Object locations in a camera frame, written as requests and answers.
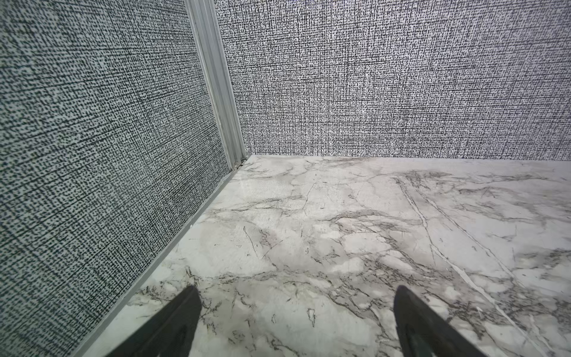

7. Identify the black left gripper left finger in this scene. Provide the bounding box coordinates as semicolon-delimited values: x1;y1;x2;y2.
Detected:
109;286;202;356

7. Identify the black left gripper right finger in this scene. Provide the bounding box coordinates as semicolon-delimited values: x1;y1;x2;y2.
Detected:
393;286;484;356

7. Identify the aluminium corner post left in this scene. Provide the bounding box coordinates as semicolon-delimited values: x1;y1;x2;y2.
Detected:
184;0;248;170

